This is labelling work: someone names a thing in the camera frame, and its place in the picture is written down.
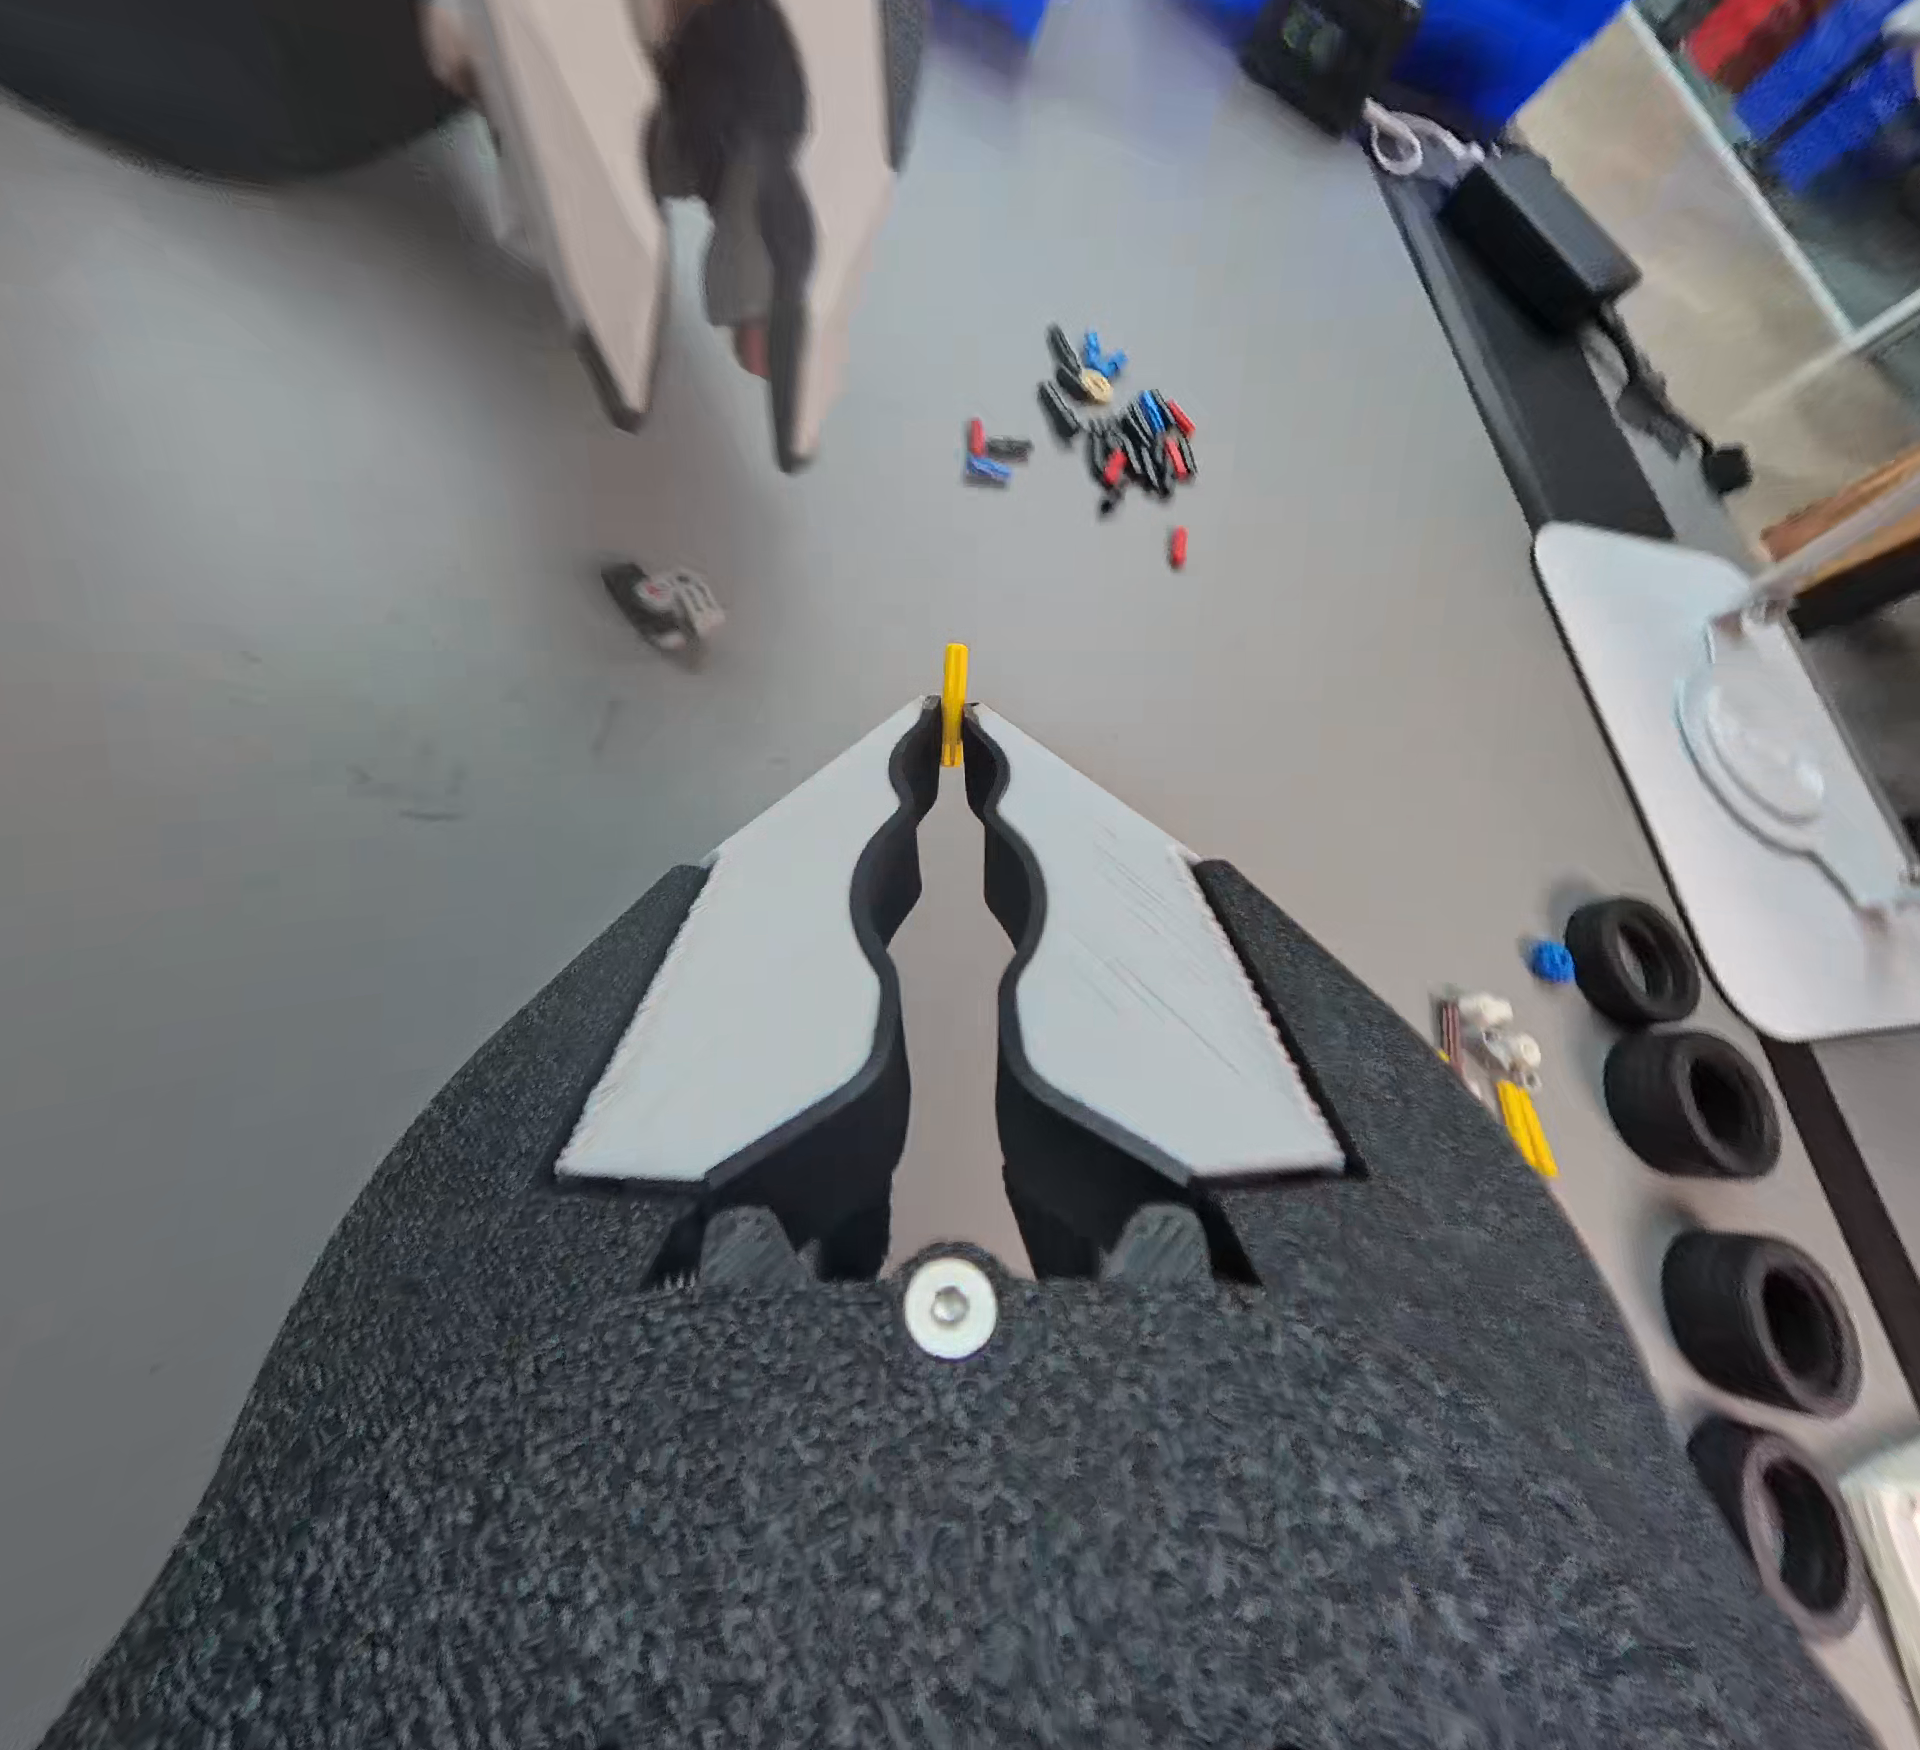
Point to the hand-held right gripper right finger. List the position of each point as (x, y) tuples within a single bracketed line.
[(1169, 1030)]

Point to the white toy connector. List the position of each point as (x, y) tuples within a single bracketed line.
[(1483, 1012), (1518, 1053)]

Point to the black power adapter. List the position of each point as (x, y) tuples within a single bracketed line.
[(1537, 234)]

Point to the pile of small connector pins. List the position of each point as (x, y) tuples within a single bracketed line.
[(1140, 438)]

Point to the white book stand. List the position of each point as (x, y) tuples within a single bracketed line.
[(1650, 729)]

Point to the brown toy axle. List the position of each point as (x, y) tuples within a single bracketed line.
[(1448, 1030)]

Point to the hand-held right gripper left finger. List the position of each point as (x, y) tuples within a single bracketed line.
[(721, 1030)]

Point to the grey desk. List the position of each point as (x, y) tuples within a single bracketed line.
[(376, 505)]

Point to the small blue gear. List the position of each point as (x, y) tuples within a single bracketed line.
[(1548, 959)]

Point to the black charger with green display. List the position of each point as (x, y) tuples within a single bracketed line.
[(1328, 24)]

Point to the yellow toy beam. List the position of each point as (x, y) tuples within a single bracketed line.
[(954, 708), (1535, 1138), (1514, 1118)]

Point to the black toy tire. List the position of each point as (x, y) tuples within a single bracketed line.
[(1590, 970), (1724, 1479), (1689, 1330), (1627, 1118)]

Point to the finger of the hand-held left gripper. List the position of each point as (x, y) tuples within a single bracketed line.
[(839, 130), (569, 130)]

